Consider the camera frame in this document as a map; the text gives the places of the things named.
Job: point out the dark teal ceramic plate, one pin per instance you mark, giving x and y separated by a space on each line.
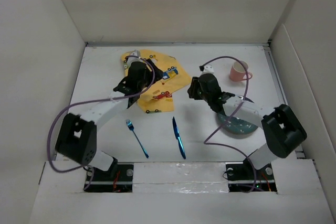
234 126

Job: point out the blue metal fork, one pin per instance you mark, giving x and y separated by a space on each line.
131 128

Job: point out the yellow vehicle print cloth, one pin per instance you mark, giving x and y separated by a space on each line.
159 97

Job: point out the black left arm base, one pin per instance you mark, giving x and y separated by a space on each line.
118 180

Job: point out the blue metal knife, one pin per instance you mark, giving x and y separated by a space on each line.
177 136

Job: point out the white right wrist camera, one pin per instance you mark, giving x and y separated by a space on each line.
206 68

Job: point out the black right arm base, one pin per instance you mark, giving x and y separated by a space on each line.
240 177

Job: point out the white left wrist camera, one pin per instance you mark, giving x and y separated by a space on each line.
131 57

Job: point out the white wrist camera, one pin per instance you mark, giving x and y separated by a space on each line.
206 68
131 57

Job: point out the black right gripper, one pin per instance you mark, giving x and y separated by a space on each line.
192 90

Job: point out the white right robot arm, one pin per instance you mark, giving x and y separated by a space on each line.
282 130

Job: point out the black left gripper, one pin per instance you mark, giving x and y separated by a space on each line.
158 74

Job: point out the pink ceramic mug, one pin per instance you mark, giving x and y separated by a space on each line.
238 72

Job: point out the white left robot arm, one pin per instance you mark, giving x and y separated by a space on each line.
77 138

